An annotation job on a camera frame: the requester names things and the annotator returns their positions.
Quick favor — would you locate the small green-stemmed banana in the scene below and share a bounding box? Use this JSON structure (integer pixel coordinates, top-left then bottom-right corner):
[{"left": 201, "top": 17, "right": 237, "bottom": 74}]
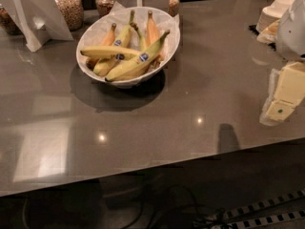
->
[{"left": 130, "top": 22, "right": 147, "bottom": 52}]

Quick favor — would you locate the stack of white paper plates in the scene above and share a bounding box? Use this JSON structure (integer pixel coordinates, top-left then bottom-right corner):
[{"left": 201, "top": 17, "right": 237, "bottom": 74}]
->
[{"left": 255, "top": 0, "right": 295, "bottom": 32}]

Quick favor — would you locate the white oval bowl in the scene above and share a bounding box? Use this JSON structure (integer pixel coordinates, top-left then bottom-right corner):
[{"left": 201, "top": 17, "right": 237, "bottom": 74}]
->
[{"left": 75, "top": 6, "right": 181, "bottom": 90}]

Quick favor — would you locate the orange ripe banana right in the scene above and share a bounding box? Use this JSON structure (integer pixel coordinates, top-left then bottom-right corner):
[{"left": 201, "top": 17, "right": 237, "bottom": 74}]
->
[{"left": 146, "top": 10, "right": 160, "bottom": 47}]

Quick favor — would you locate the small glass jar centre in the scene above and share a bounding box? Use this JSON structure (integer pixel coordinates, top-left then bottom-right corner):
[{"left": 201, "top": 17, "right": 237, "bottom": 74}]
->
[{"left": 95, "top": 0, "right": 114, "bottom": 17}]

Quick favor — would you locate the glass jar far left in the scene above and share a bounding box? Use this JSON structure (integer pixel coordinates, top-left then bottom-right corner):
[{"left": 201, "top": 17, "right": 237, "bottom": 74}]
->
[{"left": 0, "top": 4, "right": 21, "bottom": 35}]

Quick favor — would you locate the orange ripe banana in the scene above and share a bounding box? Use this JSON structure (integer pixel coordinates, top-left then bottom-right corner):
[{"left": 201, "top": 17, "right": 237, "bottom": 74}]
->
[
  {"left": 146, "top": 10, "right": 160, "bottom": 47},
  {"left": 86, "top": 23, "right": 116, "bottom": 70}
]

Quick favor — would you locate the horizontal yellow banana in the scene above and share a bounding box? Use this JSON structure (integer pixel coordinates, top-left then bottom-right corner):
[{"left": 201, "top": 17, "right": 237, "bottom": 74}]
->
[{"left": 80, "top": 46, "right": 141, "bottom": 60}]

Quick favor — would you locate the greenish banana with sticker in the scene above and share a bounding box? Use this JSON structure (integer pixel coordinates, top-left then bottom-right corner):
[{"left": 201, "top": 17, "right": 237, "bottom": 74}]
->
[{"left": 92, "top": 9, "right": 136, "bottom": 77}]

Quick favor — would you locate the large glass jar of nuts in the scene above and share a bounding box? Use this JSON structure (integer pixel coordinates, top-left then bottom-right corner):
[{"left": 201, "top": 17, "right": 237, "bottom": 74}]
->
[{"left": 54, "top": 0, "right": 84, "bottom": 31}]

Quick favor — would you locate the black white striped strip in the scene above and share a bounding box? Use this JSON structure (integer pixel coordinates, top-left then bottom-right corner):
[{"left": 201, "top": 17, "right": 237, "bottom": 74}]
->
[{"left": 203, "top": 189, "right": 305, "bottom": 229}]

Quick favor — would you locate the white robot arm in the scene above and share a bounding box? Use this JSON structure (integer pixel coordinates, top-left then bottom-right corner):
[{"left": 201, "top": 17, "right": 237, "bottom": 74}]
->
[{"left": 259, "top": 0, "right": 305, "bottom": 126}]

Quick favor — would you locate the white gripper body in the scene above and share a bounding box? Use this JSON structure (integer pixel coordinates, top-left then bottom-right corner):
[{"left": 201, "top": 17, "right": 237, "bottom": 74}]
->
[{"left": 274, "top": 62, "right": 305, "bottom": 108}]

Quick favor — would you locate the orange ripe banana left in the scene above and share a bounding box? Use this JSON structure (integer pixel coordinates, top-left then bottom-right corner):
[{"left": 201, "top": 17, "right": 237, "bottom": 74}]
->
[{"left": 86, "top": 23, "right": 116, "bottom": 70}]

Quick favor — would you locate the glass jar behind bowl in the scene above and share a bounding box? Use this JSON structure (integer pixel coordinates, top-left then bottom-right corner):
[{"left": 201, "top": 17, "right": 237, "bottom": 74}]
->
[{"left": 168, "top": 0, "right": 180, "bottom": 17}]

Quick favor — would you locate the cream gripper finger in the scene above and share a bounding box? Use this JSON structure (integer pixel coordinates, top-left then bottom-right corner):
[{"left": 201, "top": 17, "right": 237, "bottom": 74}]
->
[
  {"left": 259, "top": 69, "right": 279, "bottom": 127},
  {"left": 266, "top": 100, "right": 295, "bottom": 122}
]

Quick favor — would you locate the black floor cable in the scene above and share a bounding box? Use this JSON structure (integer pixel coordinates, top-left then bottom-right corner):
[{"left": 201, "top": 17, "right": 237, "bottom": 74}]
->
[{"left": 22, "top": 183, "right": 223, "bottom": 229}]

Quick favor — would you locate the yellow banana with sticker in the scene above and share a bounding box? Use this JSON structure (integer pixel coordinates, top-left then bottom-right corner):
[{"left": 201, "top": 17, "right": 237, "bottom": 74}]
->
[{"left": 105, "top": 30, "right": 171, "bottom": 82}]

